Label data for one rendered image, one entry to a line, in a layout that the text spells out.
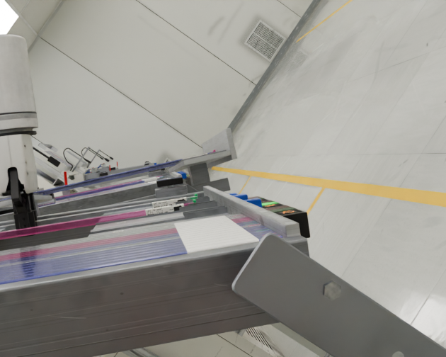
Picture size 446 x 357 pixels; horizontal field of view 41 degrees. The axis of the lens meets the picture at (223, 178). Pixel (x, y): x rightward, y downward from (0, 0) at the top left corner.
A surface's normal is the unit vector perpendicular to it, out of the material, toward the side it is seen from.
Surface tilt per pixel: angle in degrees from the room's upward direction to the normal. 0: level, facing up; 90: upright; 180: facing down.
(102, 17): 90
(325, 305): 90
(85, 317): 90
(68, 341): 90
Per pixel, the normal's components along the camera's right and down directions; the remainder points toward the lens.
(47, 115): 0.14, 0.04
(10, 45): 0.67, -0.05
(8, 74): 0.47, -0.01
